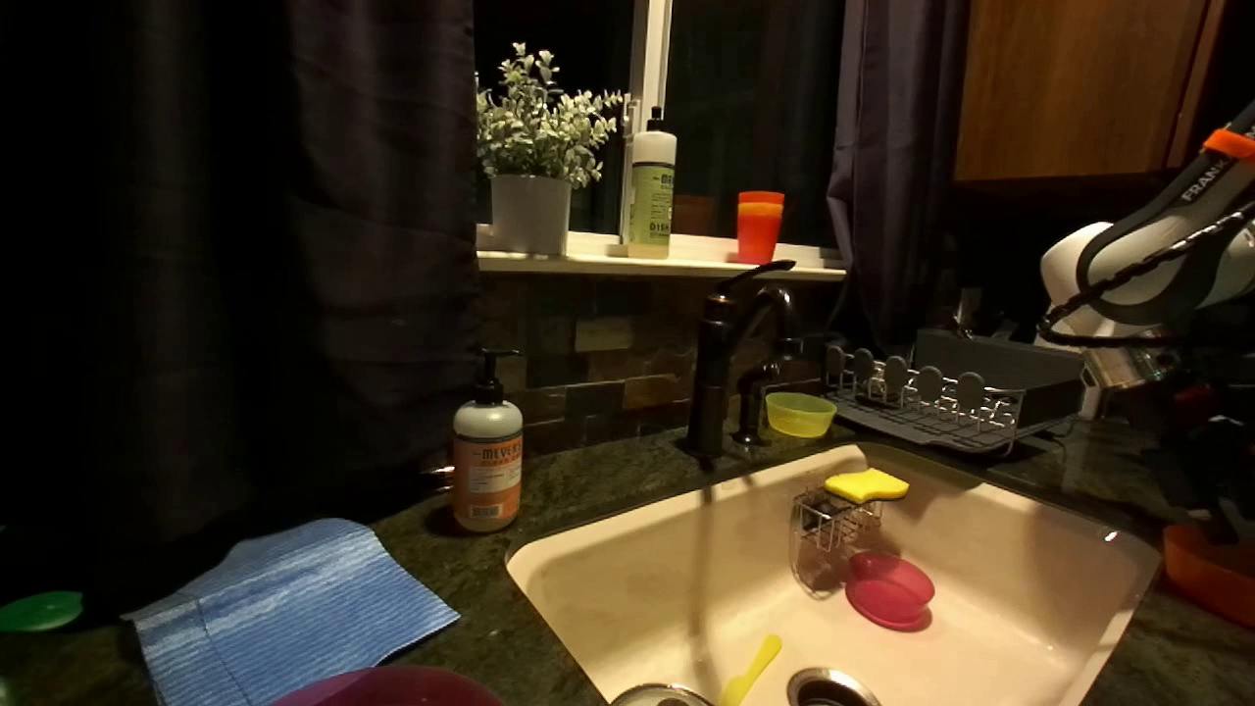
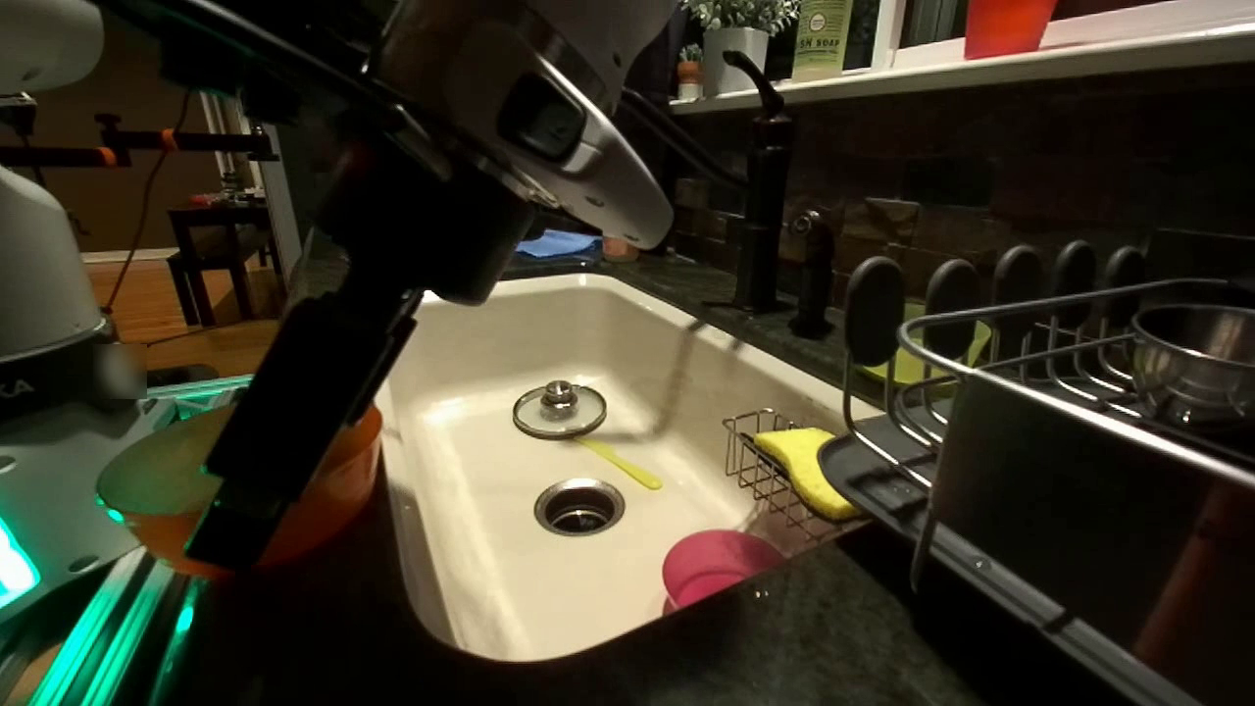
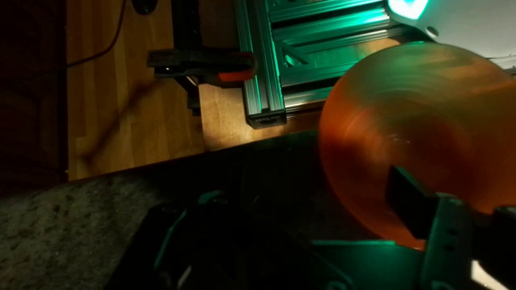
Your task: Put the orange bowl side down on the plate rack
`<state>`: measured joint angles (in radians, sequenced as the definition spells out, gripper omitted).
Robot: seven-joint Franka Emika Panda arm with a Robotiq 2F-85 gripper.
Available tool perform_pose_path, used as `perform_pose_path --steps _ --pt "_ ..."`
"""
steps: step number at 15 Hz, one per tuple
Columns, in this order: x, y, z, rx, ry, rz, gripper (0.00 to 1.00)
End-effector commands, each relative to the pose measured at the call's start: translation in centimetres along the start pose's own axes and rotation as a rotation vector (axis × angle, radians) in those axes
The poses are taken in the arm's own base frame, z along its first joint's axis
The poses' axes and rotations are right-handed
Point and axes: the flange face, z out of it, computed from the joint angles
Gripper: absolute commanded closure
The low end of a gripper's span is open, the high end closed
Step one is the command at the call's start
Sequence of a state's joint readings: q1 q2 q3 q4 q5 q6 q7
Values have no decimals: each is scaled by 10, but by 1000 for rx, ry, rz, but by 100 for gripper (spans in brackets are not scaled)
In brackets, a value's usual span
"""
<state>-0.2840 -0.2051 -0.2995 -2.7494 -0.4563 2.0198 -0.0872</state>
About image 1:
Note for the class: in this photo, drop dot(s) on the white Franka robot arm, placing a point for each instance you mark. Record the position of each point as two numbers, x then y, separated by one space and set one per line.
1112 259

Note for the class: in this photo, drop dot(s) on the small yellow bowl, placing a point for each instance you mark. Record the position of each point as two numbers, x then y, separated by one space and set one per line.
800 417

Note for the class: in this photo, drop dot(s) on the pink bowl in sink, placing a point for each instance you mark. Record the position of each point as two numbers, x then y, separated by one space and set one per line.
887 593

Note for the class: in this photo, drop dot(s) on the grey dish rack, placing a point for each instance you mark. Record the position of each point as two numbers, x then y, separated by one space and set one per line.
993 375

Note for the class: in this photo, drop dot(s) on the purple plastic bowl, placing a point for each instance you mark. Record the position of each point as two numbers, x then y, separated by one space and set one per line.
394 686

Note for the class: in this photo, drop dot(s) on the dark bronze faucet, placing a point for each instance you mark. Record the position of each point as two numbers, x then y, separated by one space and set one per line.
716 353

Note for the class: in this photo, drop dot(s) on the white window sill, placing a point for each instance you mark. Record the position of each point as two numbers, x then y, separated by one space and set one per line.
705 256

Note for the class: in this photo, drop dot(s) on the green dish soap bottle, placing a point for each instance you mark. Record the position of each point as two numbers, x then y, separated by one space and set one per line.
647 197

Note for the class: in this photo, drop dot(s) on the potted plant white pot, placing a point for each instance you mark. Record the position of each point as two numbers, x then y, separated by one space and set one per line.
532 218

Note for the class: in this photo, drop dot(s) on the soap pump bottle orange label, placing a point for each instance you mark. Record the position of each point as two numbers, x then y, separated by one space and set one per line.
488 464

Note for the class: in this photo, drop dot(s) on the orange plastic cup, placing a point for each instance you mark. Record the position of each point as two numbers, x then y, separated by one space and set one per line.
758 227

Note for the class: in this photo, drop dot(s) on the yellow sponge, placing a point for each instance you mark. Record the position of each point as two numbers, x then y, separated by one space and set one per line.
864 483

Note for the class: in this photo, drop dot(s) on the metal sponge caddy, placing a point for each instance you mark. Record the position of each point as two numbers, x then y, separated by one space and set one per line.
828 544

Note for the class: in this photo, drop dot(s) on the narrow purple curtain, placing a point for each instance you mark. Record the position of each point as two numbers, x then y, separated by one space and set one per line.
896 159

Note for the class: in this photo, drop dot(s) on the yellow plastic utensil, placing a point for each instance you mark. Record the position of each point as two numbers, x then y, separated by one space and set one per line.
751 669

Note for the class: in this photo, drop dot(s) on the wide dark curtain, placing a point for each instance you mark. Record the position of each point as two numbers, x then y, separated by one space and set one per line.
261 259

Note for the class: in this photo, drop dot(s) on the blue dish cloth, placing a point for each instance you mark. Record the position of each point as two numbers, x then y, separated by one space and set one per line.
287 609

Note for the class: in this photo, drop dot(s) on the cream sink basin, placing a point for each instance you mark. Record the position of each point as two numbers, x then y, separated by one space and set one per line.
1022 575

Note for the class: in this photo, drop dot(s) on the green plastic lid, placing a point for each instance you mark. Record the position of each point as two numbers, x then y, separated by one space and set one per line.
39 614

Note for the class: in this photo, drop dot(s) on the white window frame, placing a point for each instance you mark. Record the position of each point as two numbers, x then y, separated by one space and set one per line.
651 51

